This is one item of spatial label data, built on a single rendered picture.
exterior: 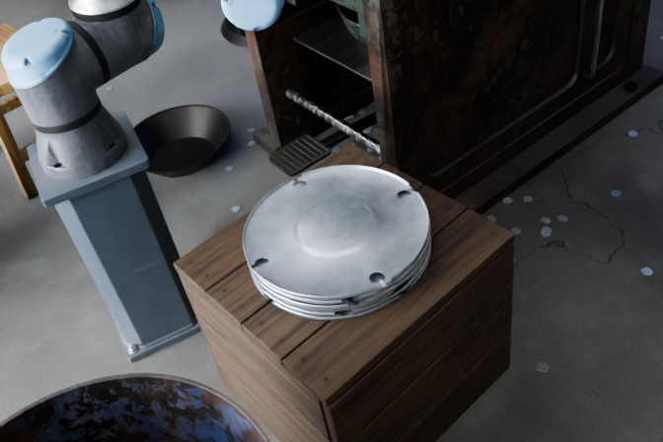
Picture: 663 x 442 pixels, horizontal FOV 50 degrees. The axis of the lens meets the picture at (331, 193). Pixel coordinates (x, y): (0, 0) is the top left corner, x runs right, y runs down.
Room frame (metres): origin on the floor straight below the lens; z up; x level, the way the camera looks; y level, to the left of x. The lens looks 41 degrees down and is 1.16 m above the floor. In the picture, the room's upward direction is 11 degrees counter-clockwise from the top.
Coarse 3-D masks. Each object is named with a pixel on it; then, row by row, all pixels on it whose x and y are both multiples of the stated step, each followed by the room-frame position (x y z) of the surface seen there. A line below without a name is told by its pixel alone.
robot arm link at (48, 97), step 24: (48, 24) 1.09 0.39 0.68; (72, 24) 1.10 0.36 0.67; (24, 48) 1.03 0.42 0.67; (48, 48) 1.02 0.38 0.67; (72, 48) 1.04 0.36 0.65; (96, 48) 1.07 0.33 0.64; (24, 72) 1.00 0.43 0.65; (48, 72) 1.00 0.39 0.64; (72, 72) 1.02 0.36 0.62; (96, 72) 1.05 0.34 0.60; (24, 96) 1.01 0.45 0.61; (48, 96) 1.00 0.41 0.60; (72, 96) 1.01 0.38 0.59; (96, 96) 1.06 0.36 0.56; (48, 120) 1.00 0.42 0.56; (72, 120) 1.01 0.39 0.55
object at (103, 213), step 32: (128, 128) 1.11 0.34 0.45; (32, 160) 1.07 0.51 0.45; (128, 160) 1.01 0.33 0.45; (64, 192) 0.95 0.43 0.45; (96, 192) 0.98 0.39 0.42; (128, 192) 0.99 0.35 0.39; (64, 224) 0.98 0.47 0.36; (96, 224) 0.97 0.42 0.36; (128, 224) 0.99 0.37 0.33; (160, 224) 1.02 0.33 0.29; (96, 256) 0.96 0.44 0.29; (128, 256) 0.98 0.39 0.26; (160, 256) 1.00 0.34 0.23; (128, 288) 0.97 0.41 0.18; (160, 288) 0.99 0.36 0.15; (128, 320) 0.96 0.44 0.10; (160, 320) 0.98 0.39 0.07; (192, 320) 1.00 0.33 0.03; (128, 352) 0.96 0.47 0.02
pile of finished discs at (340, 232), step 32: (288, 192) 0.91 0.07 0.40; (320, 192) 0.90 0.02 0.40; (352, 192) 0.88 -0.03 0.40; (384, 192) 0.87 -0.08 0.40; (416, 192) 0.85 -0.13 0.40; (256, 224) 0.85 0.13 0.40; (288, 224) 0.84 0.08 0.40; (320, 224) 0.82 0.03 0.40; (352, 224) 0.80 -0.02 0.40; (384, 224) 0.80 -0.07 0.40; (416, 224) 0.78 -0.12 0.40; (256, 256) 0.78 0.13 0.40; (288, 256) 0.77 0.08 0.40; (320, 256) 0.75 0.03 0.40; (352, 256) 0.74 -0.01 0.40; (384, 256) 0.73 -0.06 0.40; (416, 256) 0.71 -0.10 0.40; (288, 288) 0.70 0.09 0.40; (320, 288) 0.69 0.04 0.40; (352, 288) 0.68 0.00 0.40; (384, 288) 0.67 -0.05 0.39
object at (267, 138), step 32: (320, 0) 1.66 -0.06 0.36; (256, 32) 1.55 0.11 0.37; (288, 32) 1.59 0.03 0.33; (256, 64) 1.57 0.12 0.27; (288, 64) 1.58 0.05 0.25; (320, 64) 1.64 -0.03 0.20; (320, 96) 1.63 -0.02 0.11; (352, 96) 1.69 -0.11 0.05; (288, 128) 1.56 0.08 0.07; (320, 128) 1.61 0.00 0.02
